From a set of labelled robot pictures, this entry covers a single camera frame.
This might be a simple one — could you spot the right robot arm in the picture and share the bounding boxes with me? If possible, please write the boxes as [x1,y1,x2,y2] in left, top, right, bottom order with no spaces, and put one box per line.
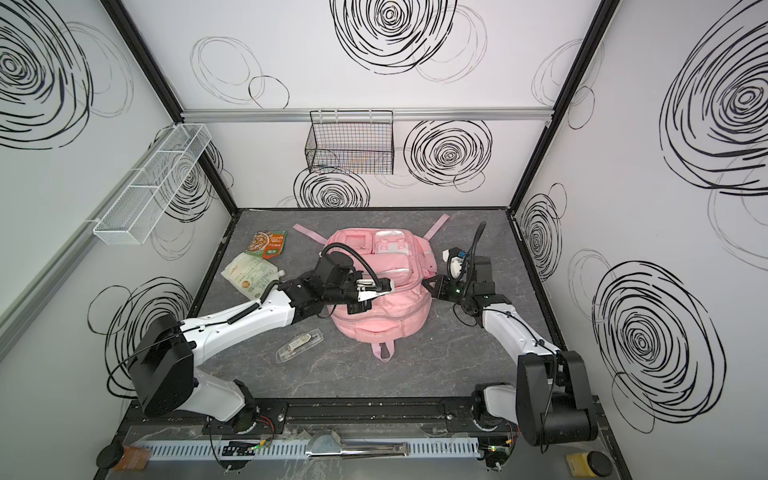
[423,248,598,448]

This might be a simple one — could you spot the brown black button box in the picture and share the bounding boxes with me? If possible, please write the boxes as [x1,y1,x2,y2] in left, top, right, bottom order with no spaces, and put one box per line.
[96,443,151,471]

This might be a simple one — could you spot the white green spout pouch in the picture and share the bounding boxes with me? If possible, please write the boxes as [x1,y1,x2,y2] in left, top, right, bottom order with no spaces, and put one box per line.
[221,253,285,300]

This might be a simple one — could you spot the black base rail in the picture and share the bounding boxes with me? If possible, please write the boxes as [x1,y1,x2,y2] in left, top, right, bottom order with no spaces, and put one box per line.
[118,396,510,435]

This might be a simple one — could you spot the white slotted cable duct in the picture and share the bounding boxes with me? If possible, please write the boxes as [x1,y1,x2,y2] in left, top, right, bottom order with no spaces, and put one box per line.
[134,435,480,461]

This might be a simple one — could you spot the clear plastic packet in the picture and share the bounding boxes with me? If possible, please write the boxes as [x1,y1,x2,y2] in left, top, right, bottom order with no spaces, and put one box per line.
[276,329,324,363]

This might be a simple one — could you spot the yellow black button box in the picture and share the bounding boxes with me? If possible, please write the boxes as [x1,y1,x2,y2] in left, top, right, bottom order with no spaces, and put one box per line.
[565,450,614,478]

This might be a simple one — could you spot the orange green food packet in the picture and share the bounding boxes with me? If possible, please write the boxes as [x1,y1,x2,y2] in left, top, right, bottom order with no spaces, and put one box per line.
[245,231,287,260]

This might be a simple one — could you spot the white mesh wall shelf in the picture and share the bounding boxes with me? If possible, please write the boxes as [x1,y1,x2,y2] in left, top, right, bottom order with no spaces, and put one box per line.
[93,124,212,245]

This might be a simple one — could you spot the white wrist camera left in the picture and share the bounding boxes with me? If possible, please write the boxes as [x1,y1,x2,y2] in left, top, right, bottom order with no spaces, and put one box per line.
[355,277,394,302]

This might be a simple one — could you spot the pink student backpack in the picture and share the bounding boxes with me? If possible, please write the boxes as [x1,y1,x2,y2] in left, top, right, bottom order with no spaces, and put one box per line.
[294,214,450,362]

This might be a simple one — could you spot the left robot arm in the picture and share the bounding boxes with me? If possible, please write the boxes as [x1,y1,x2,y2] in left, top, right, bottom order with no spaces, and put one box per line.
[127,251,394,422]

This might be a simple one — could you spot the black wire wall basket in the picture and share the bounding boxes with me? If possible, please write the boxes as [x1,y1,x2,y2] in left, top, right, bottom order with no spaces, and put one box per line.
[304,109,395,175]

